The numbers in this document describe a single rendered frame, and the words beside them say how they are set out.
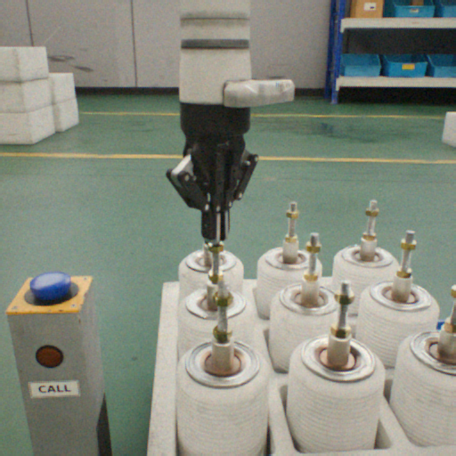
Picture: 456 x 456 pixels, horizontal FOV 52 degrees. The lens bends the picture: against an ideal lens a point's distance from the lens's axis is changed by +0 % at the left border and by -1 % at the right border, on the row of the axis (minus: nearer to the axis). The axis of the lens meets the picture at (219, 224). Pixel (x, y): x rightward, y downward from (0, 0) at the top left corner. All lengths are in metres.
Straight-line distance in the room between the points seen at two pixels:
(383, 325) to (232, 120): 0.31
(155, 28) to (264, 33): 1.23
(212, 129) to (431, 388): 0.33
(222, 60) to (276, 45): 5.13
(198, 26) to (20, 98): 2.55
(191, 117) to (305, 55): 5.15
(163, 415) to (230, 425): 0.09
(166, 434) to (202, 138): 0.30
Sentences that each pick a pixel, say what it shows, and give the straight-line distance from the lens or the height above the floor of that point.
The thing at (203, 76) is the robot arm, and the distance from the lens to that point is 0.47.
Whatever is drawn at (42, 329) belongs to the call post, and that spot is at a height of 0.29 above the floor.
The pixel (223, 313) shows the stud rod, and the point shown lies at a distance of 0.45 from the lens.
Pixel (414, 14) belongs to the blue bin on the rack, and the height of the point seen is 0.82.
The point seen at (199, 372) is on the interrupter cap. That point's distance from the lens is 0.47.
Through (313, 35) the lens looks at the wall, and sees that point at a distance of 5.62.
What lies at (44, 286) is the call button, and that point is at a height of 0.33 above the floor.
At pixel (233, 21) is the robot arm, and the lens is 0.47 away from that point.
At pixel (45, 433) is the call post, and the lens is 0.57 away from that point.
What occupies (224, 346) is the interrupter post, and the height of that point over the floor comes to 0.28.
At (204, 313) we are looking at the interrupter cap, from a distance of 0.56.
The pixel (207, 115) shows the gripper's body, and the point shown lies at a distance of 0.47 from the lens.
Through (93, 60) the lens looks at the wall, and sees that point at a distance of 5.90.
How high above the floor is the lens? 0.55
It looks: 21 degrees down
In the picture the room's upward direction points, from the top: straight up
